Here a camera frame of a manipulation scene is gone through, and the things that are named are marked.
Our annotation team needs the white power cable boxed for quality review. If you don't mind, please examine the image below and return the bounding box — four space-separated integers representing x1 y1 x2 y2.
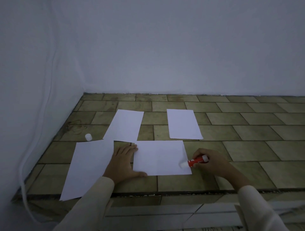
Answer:
18 0 58 224

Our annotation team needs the person's left hand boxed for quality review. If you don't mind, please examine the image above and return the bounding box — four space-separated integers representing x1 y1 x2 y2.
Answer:
102 144 148 186

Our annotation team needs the person's right forearm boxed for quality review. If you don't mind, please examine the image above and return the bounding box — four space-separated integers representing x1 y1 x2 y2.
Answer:
223 168 290 231

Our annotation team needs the person's right hand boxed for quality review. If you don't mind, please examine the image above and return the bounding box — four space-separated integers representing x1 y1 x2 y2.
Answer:
190 148 235 180

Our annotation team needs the single white paper sheet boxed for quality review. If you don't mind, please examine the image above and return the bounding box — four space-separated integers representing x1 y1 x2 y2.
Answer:
59 140 114 201
132 140 193 176

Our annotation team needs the person's left forearm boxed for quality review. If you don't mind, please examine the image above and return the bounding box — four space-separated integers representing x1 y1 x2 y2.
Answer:
53 176 115 231

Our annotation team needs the stack of white papers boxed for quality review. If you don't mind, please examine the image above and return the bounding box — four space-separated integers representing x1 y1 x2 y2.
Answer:
166 109 204 140
103 109 144 142

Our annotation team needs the red and white glue stick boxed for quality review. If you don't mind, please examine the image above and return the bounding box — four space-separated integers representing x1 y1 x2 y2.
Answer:
179 155 209 169

